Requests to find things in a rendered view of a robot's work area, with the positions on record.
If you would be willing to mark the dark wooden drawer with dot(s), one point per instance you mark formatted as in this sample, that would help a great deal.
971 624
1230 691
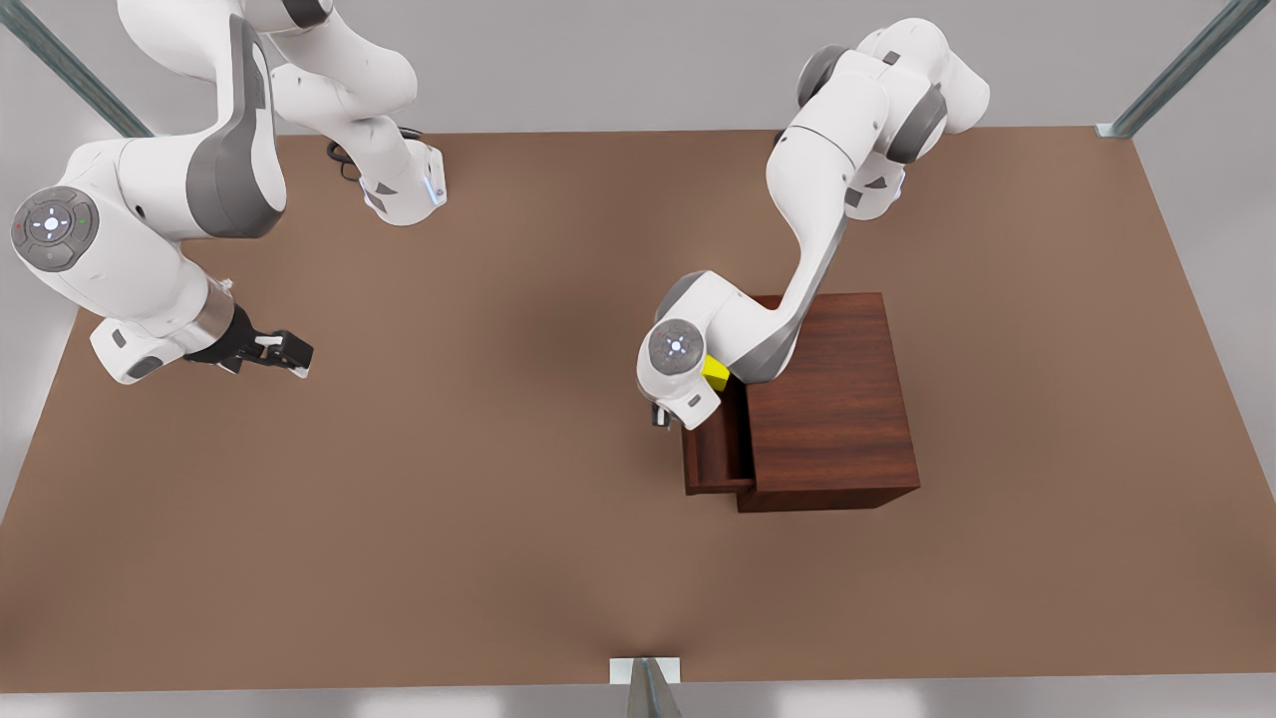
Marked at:
716 454

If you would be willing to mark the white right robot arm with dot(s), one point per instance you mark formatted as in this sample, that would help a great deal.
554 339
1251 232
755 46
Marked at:
150 199

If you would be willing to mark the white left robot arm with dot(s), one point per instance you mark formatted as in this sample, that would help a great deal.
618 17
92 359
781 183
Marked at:
827 179

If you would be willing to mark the yellow block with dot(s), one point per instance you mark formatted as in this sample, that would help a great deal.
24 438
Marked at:
715 374

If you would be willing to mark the dark wooden cabinet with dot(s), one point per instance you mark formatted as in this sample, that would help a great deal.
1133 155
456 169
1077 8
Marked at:
832 409

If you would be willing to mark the silver frame post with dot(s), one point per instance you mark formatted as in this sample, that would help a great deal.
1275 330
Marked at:
1181 70
648 688
75 70

